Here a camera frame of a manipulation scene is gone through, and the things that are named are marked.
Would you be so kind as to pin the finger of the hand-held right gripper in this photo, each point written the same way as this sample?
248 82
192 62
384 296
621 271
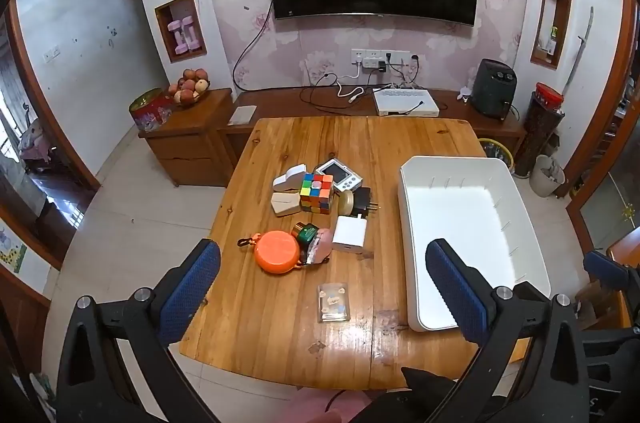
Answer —
606 269

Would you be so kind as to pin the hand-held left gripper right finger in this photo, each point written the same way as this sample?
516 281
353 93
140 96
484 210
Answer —
457 290

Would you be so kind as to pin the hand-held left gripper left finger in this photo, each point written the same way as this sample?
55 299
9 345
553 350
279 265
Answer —
195 285

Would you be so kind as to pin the white plastic tray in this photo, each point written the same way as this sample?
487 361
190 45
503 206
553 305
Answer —
465 213

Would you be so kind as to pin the orange round case with carabiner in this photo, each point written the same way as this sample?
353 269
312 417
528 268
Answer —
275 252

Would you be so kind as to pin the green bottle with gold cap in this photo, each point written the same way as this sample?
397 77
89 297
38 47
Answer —
305 233

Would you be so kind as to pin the white plug charger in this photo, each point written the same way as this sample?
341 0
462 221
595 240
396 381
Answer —
349 234

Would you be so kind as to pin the clear plastic card box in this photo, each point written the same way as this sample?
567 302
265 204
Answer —
333 302

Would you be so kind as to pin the pale pink case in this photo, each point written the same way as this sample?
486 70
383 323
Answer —
322 245

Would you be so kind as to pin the colourful puzzle cube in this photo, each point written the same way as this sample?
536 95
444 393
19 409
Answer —
316 193

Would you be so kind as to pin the wooden glass cabinet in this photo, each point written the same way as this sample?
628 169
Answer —
607 208

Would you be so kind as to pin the black cloth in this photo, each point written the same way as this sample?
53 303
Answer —
429 384

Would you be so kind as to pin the white trash bin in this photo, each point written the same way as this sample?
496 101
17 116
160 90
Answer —
547 177

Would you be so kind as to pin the beige angular plastic holder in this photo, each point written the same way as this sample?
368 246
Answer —
285 204

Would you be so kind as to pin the black plug charger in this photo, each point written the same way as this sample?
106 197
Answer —
363 202

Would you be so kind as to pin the gold round compact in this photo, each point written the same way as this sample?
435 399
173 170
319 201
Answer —
346 204

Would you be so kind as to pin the white angular plastic holder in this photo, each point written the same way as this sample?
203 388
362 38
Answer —
289 178

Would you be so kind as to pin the yellow-rimmed trash bin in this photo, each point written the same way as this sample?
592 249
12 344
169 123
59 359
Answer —
497 152

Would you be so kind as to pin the tall dark jar red lid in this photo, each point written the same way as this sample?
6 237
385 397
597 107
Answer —
542 128

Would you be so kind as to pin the pink cloth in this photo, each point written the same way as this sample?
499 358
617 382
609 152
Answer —
315 409

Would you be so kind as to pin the grey square pad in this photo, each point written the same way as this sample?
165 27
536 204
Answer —
242 114

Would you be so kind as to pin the low wooden television bench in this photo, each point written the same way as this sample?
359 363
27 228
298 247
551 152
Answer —
450 110

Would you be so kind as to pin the red printed tin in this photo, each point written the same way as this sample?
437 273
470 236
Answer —
150 110

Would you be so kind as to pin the white set-top box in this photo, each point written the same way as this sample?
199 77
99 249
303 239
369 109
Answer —
405 102

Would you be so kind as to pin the small white figurine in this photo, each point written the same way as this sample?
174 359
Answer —
464 94

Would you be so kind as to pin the bowl of fruit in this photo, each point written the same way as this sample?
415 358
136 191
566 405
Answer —
190 88

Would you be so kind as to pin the black air fryer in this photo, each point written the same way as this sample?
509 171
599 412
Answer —
495 90

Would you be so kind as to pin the pink ride-on toy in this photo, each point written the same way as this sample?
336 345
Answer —
32 140

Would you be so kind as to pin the long grey sheathed sword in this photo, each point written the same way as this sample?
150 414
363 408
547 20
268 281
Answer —
580 48

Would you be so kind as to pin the small bottle in niche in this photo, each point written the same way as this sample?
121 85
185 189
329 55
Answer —
552 39

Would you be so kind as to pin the pink dumbbell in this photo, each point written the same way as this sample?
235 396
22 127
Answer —
191 32
177 37

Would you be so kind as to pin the white toy camera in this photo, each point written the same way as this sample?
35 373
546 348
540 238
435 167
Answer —
340 175

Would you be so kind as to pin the colourful wall poster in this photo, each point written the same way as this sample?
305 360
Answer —
11 249

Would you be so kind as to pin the white wall socket strip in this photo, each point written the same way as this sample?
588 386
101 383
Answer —
382 59

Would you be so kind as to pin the white light switch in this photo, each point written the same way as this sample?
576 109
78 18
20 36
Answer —
51 52

